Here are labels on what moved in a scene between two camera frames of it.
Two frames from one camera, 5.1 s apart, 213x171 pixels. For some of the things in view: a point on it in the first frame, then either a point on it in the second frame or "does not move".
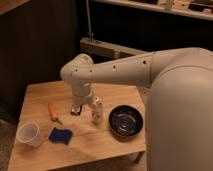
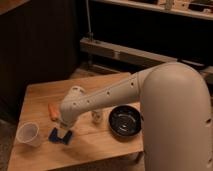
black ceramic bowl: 125,121 does not move
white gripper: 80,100 -> 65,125
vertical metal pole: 89,21 does not move
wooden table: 108,134 does not move
